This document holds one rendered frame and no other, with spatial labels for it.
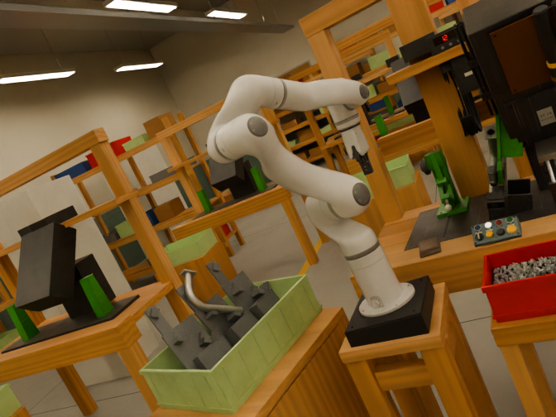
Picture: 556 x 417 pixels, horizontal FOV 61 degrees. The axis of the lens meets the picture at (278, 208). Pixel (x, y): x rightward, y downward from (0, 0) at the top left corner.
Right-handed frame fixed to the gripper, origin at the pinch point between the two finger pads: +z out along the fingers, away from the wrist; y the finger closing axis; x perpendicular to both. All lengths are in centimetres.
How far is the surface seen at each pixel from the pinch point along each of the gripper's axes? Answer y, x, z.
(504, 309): 27, 30, 46
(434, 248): -8.7, 8.7, 38.0
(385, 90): -714, -162, 15
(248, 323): 16, -65, 40
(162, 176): -379, -424, -17
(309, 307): 2, -44, 46
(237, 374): 47, -52, 42
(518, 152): -29, 43, 18
